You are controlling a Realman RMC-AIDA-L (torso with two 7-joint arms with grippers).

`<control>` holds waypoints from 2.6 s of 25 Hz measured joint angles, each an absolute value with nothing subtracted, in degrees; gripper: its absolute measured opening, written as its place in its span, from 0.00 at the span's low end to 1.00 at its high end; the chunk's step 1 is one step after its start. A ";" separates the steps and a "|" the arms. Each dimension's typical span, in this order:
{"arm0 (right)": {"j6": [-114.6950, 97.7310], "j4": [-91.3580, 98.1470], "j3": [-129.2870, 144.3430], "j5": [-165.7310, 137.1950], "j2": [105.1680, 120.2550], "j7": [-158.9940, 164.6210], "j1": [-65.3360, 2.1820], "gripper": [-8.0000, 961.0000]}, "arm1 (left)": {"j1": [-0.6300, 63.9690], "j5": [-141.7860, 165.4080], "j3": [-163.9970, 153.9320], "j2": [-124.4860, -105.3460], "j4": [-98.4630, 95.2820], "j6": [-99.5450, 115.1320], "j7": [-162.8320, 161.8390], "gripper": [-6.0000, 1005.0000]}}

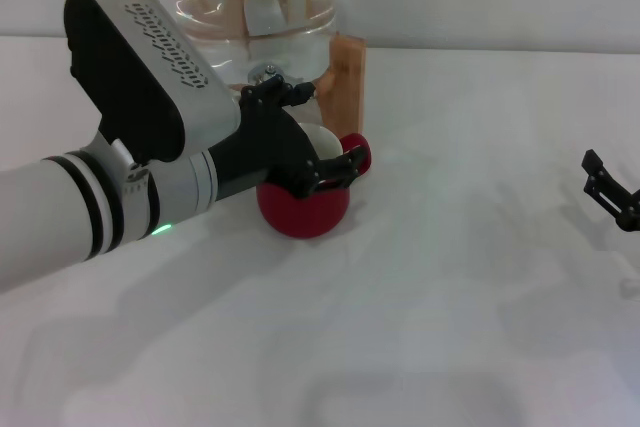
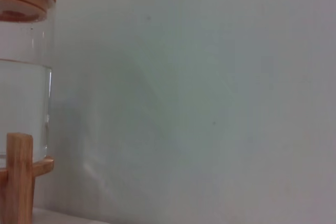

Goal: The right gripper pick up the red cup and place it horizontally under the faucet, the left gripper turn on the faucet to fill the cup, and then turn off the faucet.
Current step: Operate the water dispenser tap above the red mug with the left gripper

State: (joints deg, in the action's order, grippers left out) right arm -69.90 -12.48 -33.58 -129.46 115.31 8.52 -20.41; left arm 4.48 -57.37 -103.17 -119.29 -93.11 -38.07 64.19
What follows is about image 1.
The red ceramic cup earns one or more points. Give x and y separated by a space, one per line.
305 212

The glass water dispenser jar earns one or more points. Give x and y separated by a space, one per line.
225 22

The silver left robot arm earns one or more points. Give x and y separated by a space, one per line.
50 222

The wooden dispenser stand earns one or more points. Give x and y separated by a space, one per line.
347 87

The chrome faucet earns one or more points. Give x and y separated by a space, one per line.
270 69

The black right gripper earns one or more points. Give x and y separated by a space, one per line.
635 212

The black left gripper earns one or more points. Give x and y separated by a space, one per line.
265 147

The silver black wrist camera box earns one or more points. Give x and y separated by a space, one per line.
135 87

